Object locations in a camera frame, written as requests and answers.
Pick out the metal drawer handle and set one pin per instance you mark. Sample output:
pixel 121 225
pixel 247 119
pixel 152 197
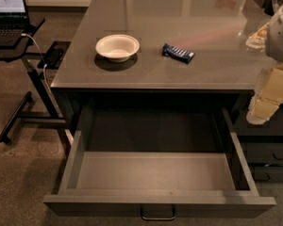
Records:
pixel 157 213

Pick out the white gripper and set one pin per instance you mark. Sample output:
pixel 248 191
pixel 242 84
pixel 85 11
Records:
pixel 280 38

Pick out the black laptop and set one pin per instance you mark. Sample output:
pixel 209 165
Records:
pixel 14 21

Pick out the black phone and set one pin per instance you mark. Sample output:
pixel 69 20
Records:
pixel 52 56

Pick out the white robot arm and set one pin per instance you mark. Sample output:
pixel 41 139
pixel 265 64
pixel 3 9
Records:
pixel 269 37

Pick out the open grey top drawer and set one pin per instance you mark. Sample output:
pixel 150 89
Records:
pixel 122 160

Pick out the blue rxbar blueberry wrapper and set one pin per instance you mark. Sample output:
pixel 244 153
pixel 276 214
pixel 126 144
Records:
pixel 178 54

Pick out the dark lower cabinet drawers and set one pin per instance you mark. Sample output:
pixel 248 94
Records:
pixel 262 146

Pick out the grey counter cabinet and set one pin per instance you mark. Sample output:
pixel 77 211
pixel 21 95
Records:
pixel 216 35

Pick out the white bowl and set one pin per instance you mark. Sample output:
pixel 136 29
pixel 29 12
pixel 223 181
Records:
pixel 117 48

